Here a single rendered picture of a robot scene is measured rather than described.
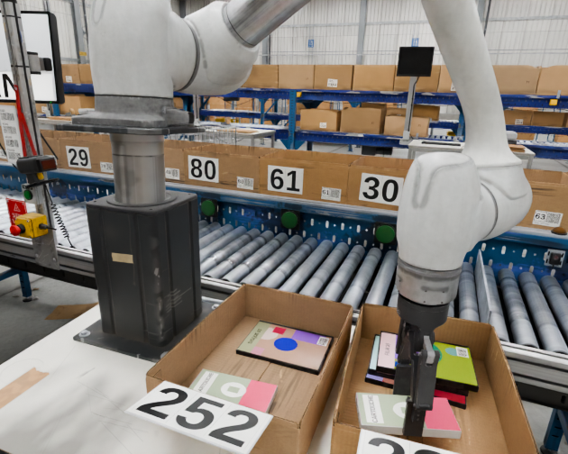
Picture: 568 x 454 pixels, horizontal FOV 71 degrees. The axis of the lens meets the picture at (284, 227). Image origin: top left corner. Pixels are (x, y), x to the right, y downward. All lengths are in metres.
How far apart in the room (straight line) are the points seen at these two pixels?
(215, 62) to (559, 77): 5.52
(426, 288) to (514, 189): 0.21
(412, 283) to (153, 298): 0.55
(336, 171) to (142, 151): 0.93
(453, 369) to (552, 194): 0.88
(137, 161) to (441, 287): 0.62
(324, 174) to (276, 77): 5.04
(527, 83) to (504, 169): 5.46
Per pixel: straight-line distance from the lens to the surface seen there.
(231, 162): 1.80
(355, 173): 1.61
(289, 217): 1.65
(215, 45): 0.94
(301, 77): 6.45
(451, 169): 0.56
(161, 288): 0.91
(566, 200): 1.63
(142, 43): 0.86
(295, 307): 1.00
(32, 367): 1.03
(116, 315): 1.01
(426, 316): 0.63
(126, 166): 0.89
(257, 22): 0.92
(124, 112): 0.85
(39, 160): 1.51
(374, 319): 0.98
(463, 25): 0.63
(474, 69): 0.66
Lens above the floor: 1.31
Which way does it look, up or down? 18 degrees down
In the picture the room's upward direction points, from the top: 2 degrees clockwise
